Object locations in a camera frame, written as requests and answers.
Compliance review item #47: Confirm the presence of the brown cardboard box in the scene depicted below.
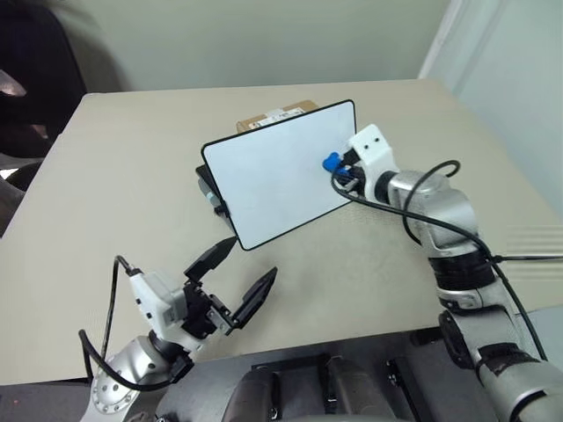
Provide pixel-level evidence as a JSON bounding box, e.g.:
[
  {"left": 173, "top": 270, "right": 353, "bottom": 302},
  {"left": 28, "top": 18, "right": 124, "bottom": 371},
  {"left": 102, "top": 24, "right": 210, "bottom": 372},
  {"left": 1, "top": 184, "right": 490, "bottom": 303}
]
[{"left": 233, "top": 99, "right": 323, "bottom": 135}]

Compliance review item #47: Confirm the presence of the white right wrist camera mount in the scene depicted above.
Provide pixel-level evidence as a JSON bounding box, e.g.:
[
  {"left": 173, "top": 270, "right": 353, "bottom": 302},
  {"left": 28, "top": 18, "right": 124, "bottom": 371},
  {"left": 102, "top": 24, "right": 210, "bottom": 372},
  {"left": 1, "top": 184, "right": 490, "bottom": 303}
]
[{"left": 348, "top": 123, "right": 395, "bottom": 178}]

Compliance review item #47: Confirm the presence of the dark grey flat plate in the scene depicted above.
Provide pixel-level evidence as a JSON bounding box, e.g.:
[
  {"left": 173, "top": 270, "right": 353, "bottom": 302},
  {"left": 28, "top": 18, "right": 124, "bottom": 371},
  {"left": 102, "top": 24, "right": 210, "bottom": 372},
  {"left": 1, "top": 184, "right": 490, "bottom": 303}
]
[{"left": 154, "top": 325, "right": 446, "bottom": 422}]

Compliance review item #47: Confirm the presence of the black-framed whiteboard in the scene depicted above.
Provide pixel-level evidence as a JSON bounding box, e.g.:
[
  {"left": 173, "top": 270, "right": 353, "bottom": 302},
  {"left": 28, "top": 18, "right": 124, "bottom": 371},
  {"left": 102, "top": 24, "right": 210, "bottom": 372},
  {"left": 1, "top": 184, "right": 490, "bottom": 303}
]
[{"left": 200, "top": 98, "right": 357, "bottom": 252}]

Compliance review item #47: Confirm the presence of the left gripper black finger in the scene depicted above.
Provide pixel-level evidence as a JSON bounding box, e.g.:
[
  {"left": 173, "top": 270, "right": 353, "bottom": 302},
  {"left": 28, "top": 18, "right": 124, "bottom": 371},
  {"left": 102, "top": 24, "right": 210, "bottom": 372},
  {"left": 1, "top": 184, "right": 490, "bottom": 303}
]
[
  {"left": 183, "top": 236, "right": 238, "bottom": 282},
  {"left": 230, "top": 266, "right": 279, "bottom": 331}
]

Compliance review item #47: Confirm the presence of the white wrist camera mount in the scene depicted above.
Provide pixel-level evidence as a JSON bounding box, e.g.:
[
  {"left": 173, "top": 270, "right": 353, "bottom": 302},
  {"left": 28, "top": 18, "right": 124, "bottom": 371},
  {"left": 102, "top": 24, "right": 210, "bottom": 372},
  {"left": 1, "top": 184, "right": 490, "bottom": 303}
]
[
  {"left": 128, "top": 271, "right": 186, "bottom": 340},
  {"left": 348, "top": 123, "right": 395, "bottom": 178}
]

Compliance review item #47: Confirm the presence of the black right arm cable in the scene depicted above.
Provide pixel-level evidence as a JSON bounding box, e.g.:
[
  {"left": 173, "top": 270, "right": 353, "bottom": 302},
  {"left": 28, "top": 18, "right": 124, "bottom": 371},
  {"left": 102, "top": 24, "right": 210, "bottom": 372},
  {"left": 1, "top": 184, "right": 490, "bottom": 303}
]
[{"left": 330, "top": 159, "right": 563, "bottom": 364}]

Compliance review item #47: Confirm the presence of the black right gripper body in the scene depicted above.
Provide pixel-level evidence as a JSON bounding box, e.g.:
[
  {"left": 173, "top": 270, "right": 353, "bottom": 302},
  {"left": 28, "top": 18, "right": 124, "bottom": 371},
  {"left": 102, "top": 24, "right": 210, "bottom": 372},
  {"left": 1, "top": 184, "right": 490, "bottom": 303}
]
[{"left": 334, "top": 151, "right": 374, "bottom": 197}]

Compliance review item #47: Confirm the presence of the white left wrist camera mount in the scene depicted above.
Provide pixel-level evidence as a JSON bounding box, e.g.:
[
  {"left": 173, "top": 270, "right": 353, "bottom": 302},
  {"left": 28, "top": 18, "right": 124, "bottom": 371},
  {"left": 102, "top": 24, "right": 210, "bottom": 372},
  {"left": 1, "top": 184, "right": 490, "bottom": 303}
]
[{"left": 128, "top": 271, "right": 186, "bottom": 340}]

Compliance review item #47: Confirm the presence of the person in dark clothing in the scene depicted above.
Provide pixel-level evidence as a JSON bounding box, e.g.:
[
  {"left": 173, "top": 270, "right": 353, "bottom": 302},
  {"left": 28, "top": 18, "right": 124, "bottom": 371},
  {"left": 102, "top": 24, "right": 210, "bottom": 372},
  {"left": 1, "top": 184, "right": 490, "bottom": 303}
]
[{"left": 0, "top": 0, "right": 91, "bottom": 197}]

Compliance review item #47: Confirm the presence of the black whiteboard stand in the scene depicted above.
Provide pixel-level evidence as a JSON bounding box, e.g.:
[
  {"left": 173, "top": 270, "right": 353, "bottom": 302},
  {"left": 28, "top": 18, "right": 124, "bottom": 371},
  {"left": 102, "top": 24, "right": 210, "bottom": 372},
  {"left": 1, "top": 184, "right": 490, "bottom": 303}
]
[{"left": 194, "top": 164, "right": 238, "bottom": 235}]

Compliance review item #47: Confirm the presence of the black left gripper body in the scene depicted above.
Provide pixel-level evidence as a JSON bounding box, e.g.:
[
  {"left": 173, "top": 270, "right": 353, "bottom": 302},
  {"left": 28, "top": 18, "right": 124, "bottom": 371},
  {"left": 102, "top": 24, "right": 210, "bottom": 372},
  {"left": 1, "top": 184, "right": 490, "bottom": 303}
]
[{"left": 178, "top": 280, "right": 242, "bottom": 340}]

